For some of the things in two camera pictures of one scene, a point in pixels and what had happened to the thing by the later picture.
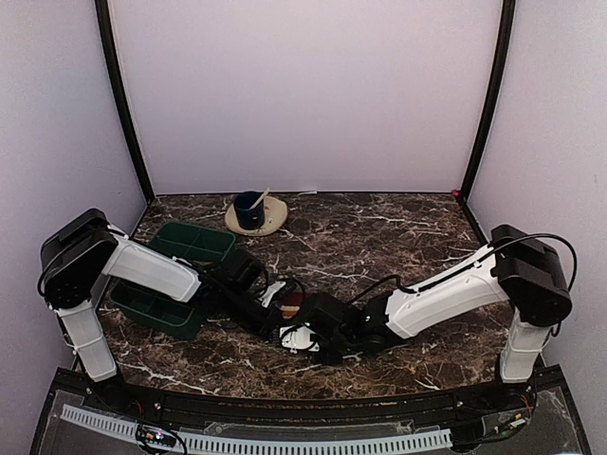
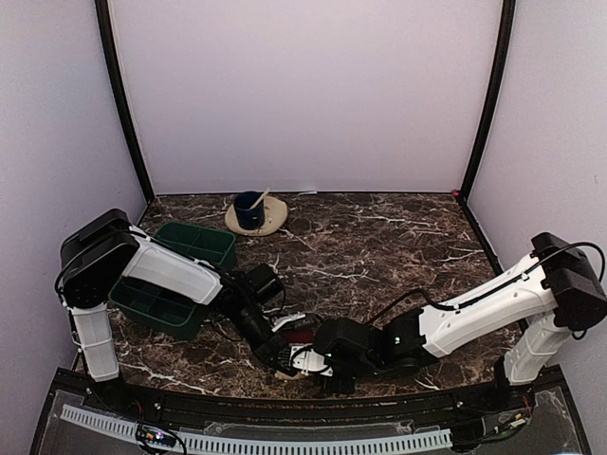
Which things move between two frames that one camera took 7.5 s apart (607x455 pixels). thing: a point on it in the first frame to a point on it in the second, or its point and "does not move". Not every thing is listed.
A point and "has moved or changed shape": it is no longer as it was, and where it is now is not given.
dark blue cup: x=248 y=218 does not move
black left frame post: x=122 y=101 does not move
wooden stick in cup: x=261 y=198 does not move
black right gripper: x=326 y=358 to x=340 y=388
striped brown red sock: x=292 y=301 has moved or changed shape
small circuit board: x=156 y=435 does not move
